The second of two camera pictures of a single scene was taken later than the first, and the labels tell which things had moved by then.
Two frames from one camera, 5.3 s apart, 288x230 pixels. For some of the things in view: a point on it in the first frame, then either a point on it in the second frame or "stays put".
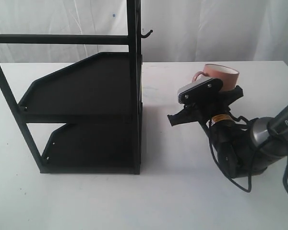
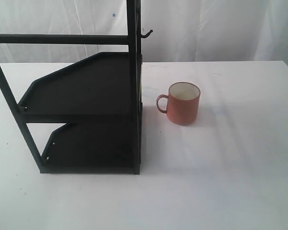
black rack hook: [143, 36] stays put
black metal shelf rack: [102, 95] stays put
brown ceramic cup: [229, 76] → [183, 103]
